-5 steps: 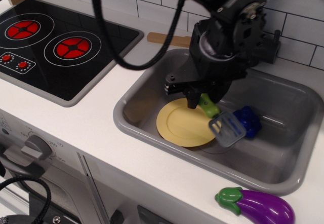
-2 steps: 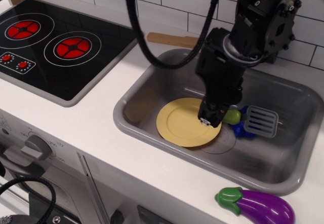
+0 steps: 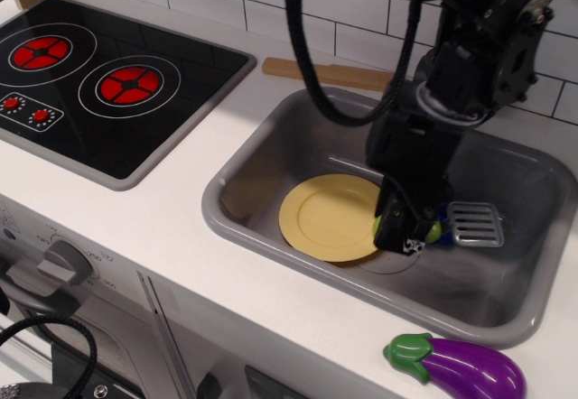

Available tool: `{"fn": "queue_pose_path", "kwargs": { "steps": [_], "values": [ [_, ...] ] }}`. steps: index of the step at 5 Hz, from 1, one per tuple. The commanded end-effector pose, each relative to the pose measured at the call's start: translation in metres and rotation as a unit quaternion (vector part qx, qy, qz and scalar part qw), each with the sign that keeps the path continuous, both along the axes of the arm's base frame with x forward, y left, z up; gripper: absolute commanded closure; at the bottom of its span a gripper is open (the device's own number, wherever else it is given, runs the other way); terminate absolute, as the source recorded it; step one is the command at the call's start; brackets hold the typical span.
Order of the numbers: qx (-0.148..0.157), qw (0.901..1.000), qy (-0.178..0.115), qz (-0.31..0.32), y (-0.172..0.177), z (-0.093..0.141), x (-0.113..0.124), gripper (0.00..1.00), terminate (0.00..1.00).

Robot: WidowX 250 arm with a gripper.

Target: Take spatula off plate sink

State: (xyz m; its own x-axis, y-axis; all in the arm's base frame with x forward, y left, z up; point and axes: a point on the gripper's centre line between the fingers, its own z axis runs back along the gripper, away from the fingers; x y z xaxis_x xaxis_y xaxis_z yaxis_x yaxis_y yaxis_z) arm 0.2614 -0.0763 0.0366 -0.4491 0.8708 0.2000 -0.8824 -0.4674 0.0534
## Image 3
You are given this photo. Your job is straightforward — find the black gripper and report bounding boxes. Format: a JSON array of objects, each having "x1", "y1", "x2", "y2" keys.
[{"x1": 367, "y1": 112, "x2": 463, "y2": 255}]

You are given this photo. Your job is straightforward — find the green handled grey spatula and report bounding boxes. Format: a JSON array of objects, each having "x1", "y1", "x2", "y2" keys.
[{"x1": 372, "y1": 201, "x2": 506, "y2": 249}]

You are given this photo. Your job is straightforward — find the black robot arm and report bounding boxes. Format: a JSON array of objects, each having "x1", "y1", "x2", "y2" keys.
[{"x1": 366, "y1": 0, "x2": 554, "y2": 255}]

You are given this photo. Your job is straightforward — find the yellow round plate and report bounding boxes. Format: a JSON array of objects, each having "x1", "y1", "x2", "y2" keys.
[{"x1": 278, "y1": 173, "x2": 379, "y2": 263}]

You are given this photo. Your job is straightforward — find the grey plastic sink basin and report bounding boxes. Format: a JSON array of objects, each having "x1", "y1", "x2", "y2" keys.
[{"x1": 202, "y1": 91, "x2": 577, "y2": 348}]

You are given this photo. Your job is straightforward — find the blue toy grapes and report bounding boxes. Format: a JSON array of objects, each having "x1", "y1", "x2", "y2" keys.
[{"x1": 437, "y1": 205, "x2": 454, "y2": 246}]

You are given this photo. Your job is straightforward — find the purple toy eggplant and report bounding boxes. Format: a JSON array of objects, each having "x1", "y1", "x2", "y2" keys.
[{"x1": 383, "y1": 333, "x2": 527, "y2": 398}]

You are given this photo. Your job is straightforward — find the dark grey faucet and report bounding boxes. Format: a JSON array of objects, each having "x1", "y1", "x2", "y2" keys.
[{"x1": 412, "y1": 49, "x2": 446, "y2": 103}]

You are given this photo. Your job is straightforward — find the wooden block strip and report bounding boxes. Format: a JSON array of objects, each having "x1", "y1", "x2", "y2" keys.
[{"x1": 262, "y1": 57, "x2": 395, "y2": 92}]

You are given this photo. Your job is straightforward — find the black toy stovetop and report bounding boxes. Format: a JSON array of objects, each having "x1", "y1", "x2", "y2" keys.
[{"x1": 1, "y1": 0, "x2": 256, "y2": 190}]

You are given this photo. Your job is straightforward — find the grey oven knob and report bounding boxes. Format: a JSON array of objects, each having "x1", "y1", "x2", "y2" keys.
[{"x1": 37, "y1": 241, "x2": 93, "y2": 285}]

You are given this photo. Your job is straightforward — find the black braided cable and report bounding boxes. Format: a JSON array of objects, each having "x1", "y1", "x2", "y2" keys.
[
  {"x1": 283, "y1": 0, "x2": 424, "y2": 127},
  {"x1": 0, "y1": 316, "x2": 98, "y2": 399}
]

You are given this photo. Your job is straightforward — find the black braided cable lower left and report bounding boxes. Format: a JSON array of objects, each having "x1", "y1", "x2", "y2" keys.
[{"x1": 0, "y1": 316, "x2": 98, "y2": 399}]

